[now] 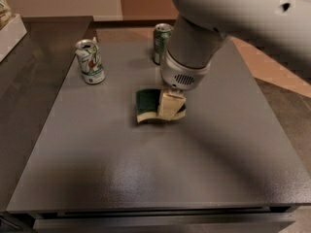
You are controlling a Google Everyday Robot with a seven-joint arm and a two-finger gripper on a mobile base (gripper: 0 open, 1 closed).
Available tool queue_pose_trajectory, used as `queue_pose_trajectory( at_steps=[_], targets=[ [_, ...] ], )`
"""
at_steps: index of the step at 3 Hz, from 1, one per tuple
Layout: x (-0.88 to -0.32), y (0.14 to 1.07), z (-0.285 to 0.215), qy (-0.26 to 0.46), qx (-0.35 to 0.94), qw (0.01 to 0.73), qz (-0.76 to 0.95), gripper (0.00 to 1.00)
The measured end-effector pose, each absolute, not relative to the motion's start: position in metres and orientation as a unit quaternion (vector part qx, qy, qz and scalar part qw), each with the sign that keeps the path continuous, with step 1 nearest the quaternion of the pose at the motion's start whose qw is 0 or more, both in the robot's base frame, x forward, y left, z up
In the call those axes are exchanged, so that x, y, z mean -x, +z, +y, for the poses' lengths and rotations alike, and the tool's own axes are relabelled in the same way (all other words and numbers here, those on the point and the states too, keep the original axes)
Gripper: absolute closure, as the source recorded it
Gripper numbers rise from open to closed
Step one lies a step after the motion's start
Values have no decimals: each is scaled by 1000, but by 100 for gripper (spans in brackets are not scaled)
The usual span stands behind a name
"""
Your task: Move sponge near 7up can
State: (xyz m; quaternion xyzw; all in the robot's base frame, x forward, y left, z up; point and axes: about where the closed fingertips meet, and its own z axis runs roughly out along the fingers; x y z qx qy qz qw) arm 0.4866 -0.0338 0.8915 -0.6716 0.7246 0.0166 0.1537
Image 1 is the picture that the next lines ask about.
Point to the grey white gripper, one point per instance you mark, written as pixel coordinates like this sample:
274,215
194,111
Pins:
181,76

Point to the green and yellow sponge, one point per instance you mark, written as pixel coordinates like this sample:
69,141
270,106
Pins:
147,101

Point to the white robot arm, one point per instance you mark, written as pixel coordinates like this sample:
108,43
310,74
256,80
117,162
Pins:
279,28

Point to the green soda can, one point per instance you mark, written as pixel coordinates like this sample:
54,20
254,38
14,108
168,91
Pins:
162,33

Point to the white 7up can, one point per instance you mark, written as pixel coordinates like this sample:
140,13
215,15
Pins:
89,59

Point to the dark side counter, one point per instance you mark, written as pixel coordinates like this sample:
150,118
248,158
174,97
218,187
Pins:
30,77

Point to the white box on counter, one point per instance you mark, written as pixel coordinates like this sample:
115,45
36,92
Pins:
10,35

